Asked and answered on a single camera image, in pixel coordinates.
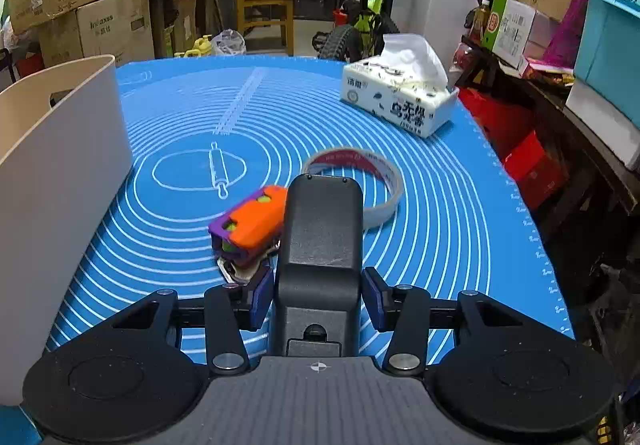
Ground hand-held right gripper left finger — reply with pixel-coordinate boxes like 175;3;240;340
107;267;276;374

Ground beige plastic storage bin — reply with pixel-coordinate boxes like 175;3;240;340
0;54;135;409

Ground black remote control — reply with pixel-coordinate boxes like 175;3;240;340
272;174;364;359

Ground blue silicone baking mat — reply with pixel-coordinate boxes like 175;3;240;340
47;57;576;367

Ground flat red gift box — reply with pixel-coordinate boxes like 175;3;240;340
457;87;534;162

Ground large brown cardboard box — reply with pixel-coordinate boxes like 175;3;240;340
37;0;156;69

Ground pink gift bag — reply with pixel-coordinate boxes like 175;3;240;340
542;0;589;69

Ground dark wooden side table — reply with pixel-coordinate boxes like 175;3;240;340
457;34;640;217

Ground white chest freezer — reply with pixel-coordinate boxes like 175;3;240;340
390;0;489;57

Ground orange purple folding toy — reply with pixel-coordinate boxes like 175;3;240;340
208;184;289;262

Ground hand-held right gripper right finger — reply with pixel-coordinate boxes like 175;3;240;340
361;266;527;372

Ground clear crumpled plastic bag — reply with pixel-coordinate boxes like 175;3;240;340
209;28;247;57

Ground white tissue pack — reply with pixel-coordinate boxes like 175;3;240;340
341;32;460;139

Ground amber drink bottle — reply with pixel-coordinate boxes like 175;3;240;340
469;0;492;47

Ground green white carton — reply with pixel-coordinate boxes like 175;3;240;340
482;0;539;67

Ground yellow plastic toy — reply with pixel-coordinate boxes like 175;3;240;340
174;34;216;59

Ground teal plastic storage box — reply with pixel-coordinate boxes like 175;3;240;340
572;0;640;99

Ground white adhesive tape roll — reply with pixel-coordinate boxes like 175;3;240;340
301;144;405;230

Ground brown wooden table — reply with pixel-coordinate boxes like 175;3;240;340
142;0;221;59

